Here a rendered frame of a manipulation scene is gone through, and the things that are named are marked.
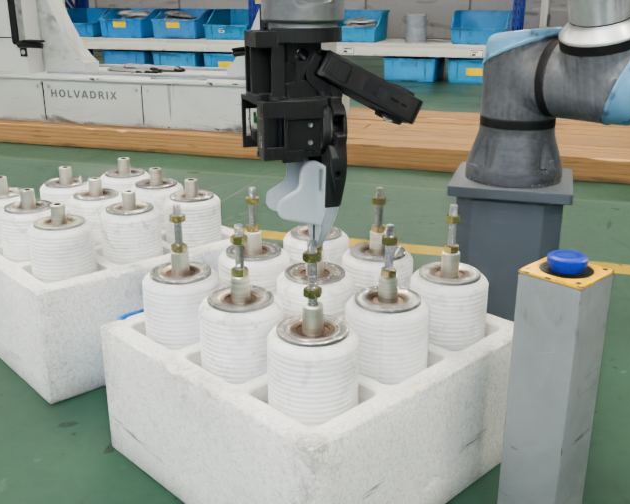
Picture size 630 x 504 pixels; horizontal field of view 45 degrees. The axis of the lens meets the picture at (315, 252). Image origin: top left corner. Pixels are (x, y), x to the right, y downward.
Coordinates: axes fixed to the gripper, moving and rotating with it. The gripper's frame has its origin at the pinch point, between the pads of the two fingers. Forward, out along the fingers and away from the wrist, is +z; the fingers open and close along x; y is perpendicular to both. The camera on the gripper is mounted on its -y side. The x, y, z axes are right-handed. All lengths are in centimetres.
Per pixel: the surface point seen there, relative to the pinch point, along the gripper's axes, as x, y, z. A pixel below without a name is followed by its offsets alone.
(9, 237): -57, 31, 14
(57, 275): -44, 25, 17
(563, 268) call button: 10.4, -21.6, 3.1
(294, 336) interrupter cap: 2.0, 3.9, 9.8
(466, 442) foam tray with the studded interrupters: 0.8, -18.3, 28.1
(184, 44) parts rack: -510, -92, 13
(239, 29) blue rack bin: -487, -128, 2
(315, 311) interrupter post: 1.9, 1.6, 7.5
